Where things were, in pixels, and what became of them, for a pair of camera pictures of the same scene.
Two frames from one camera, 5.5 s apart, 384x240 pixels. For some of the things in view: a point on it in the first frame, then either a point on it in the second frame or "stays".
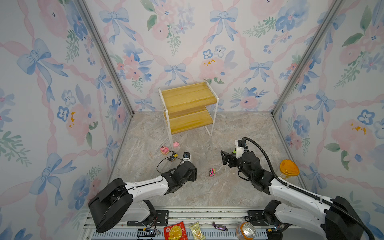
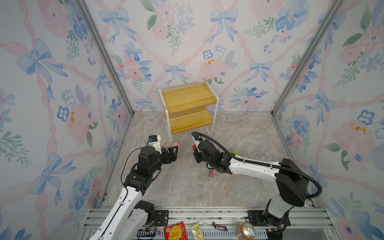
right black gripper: [232, 158] -> [196, 155]
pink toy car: [212, 172] stays
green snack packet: [196, 232] stays
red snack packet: [175, 231] stays
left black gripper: [194, 175] -> [172, 156]
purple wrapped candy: [220, 227] stays
